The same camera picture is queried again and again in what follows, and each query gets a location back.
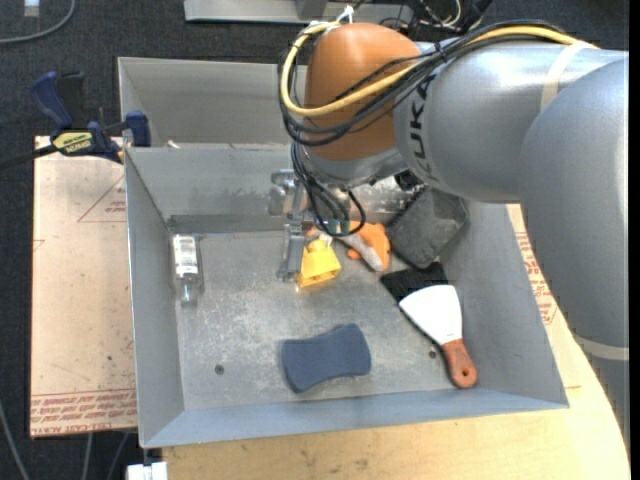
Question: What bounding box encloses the grey metal bin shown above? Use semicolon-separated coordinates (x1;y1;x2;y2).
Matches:
117;56;570;450

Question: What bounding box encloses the white scraper red-brown handle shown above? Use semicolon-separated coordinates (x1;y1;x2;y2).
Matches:
398;284;479;390

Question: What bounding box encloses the yellow padlock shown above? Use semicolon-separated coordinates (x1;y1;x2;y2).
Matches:
294;235;343;290

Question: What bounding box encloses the blue sponge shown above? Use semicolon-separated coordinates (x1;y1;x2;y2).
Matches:
280;323;373;395

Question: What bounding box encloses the brown cardboard board red print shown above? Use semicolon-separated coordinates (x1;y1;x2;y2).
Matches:
28;135;584;440

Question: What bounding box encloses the orange and white toy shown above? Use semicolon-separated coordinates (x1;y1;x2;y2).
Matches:
305;220;392;273

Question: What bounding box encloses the pale grey metal gripper finger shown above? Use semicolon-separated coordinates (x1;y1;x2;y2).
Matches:
276;223;306;283

